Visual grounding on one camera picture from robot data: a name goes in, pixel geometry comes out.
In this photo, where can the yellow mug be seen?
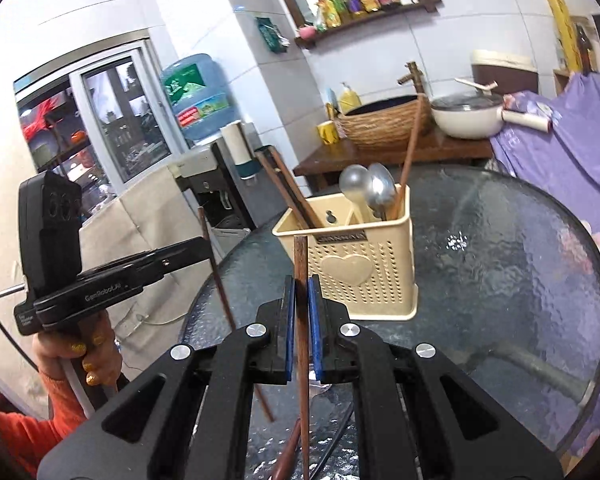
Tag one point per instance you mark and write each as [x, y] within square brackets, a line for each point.
[328, 132]

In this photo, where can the brass faucet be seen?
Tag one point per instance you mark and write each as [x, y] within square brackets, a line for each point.
[414, 76]

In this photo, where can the large silver spoon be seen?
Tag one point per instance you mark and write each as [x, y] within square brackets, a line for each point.
[381, 190]

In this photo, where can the woven basket sink basin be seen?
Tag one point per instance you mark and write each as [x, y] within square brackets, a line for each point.
[387, 123]

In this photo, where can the wooden handled small spoon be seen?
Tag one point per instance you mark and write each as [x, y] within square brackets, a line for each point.
[286, 461]

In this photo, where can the grey matte ladle spoon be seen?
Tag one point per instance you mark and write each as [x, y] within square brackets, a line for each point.
[353, 182]

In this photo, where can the yellow soap bottle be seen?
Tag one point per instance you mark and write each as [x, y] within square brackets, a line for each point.
[348, 99]

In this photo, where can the dark brown chopstick pair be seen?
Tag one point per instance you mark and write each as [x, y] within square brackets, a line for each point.
[278, 172]

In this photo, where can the white paper cup stack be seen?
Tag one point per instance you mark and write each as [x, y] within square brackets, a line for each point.
[247, 165]

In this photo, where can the cream cooking pan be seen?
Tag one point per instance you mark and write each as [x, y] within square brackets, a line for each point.
[474, 116]

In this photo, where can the beige plastic utensil holder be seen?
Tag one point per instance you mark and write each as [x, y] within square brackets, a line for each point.
[368, 267]

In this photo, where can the white water dispenser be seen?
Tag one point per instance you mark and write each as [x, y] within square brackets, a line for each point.
[234, 207]

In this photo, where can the orange sleeved left forearm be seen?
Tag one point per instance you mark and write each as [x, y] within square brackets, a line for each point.
[28, 439]

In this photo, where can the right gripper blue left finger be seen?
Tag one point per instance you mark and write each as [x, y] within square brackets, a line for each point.
[285, 326]

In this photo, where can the brown white rice cooker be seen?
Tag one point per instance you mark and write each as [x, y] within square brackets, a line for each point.
[512, 72]

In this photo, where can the green hanging packet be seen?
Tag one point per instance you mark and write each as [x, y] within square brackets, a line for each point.
[272, 36]

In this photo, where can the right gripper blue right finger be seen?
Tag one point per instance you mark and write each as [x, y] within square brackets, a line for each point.
[316, 319]

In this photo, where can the yellow box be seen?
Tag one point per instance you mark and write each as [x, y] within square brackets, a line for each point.
[567, 35]

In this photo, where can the black gold chopstick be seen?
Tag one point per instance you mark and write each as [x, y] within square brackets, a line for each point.
[340, 431]

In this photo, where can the dark glass bottle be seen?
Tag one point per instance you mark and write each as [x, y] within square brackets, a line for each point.
[586, 48]

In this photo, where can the brown wooden counter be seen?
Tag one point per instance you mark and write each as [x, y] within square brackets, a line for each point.
[321, 167]

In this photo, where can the blue water jug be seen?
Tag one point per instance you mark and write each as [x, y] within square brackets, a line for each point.
[199, 96]

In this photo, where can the purple floral cloth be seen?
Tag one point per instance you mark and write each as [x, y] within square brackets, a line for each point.
[545, 232]

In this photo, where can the left hand yellow nails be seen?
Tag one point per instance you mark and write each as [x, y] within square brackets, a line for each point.
[97, 352]

